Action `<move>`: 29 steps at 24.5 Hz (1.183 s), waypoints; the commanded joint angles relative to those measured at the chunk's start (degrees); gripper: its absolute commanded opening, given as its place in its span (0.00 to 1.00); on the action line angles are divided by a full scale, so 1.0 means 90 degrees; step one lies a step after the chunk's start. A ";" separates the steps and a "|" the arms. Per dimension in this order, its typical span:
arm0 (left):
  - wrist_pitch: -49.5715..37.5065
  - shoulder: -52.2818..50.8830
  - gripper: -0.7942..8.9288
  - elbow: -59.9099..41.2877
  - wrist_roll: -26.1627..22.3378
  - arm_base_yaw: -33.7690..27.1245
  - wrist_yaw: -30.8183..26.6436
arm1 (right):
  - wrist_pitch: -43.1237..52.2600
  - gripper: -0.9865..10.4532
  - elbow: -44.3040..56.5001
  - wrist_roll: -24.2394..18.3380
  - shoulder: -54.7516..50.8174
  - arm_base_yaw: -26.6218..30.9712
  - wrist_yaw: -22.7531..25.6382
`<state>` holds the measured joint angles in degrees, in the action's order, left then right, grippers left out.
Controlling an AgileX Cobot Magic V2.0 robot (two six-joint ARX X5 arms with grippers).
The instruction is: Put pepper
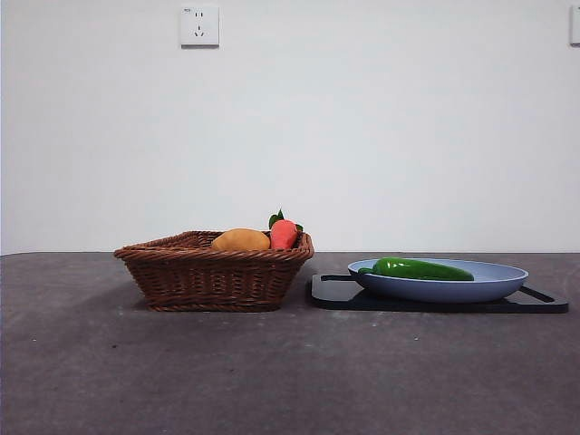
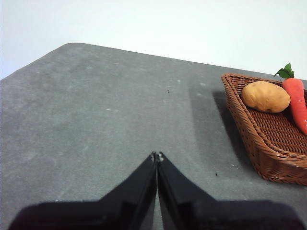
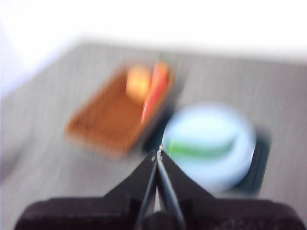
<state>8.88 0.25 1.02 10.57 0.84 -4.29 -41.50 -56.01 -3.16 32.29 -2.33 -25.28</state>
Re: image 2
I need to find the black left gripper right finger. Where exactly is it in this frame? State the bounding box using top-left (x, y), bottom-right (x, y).
top-left (156, 151), bottom-right (307, 230)

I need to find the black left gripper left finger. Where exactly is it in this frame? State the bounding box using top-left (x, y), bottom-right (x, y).
top-left (8, 151), bottom-right (158, 230)

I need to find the brown wicker basket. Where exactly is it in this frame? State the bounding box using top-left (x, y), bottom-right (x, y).
top-left (221, 73), bottom-right (307, 186)

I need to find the orange carrot with green leaves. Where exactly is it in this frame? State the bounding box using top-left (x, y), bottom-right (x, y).
top-left (274, 63), bottom-right (307, 136)

